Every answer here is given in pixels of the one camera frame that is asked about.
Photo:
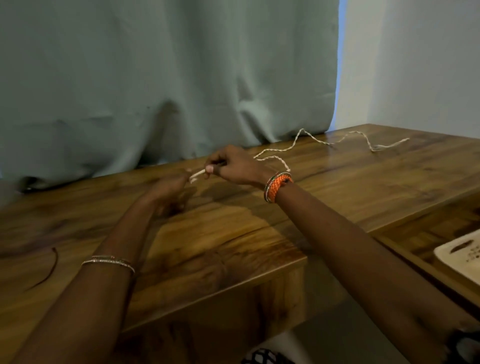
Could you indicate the person's left hand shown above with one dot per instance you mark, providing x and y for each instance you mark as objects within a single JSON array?
[{"x": 168, "y": 189}]

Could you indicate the short black twist tie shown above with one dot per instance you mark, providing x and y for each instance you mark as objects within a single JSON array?
[{"x": 55, "y": 262}]

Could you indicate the teal fabric curtain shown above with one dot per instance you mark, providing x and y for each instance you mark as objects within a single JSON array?
[{"x": 168, "y": 56}]

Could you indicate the wooden drawer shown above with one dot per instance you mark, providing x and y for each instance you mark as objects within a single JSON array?
[{"x": 420, "y": 232}]

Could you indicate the person's right forearm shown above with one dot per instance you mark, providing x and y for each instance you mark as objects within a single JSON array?
[{"x": 375, "y": 270}]

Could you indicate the person's right hand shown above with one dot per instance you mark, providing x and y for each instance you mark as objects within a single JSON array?
[{"x": 240, "y": 167}]

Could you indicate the person's left forearm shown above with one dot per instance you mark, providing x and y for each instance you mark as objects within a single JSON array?
[{"x": 82, "y": 307}]

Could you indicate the beige plastic basket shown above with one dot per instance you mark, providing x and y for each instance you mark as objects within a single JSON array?
[{"x": 457, "y": 262}]

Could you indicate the wooden desk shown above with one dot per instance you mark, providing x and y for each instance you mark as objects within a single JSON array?
[{"x": 243, "y": 225}]

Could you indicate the silver beaded bangle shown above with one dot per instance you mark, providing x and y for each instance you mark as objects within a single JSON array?
[{"x": 108, "y": 260}]

